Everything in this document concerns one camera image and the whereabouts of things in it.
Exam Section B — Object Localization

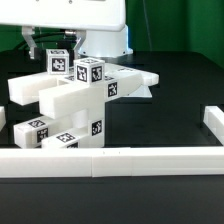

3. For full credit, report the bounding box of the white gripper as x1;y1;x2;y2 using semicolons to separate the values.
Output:
0;0;126;60

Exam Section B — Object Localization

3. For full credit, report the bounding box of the white chair back frame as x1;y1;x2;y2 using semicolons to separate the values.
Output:
8;63;159;119

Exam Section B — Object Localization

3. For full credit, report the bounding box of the white chair seat part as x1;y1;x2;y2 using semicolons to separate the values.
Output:
71;103;105;148

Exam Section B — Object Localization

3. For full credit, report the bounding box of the small white part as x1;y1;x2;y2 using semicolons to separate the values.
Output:
13;116;72;148

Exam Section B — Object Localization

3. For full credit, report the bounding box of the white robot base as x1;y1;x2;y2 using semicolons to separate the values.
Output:
77;25;133;61

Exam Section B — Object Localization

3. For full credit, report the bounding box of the black cable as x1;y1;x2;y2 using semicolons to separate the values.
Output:
16;31;78;51

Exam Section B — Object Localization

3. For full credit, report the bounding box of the grey cable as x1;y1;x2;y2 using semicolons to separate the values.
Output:
141;0;158;52

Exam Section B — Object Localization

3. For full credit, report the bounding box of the white fence wall left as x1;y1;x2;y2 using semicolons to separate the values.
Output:
0;106;6;131

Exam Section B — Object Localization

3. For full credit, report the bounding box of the white fence wall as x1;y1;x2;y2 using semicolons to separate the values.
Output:
0;147;224;178
0;106;6;131
203;106;224;146

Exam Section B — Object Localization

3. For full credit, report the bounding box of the white marker base plate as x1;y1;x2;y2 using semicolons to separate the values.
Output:
129;85;152;98

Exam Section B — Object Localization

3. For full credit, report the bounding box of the white fence wall right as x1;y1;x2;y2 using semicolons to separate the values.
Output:
203;106;224;146

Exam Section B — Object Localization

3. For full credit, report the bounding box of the white fence wall front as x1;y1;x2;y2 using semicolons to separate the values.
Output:
0;147;224;178

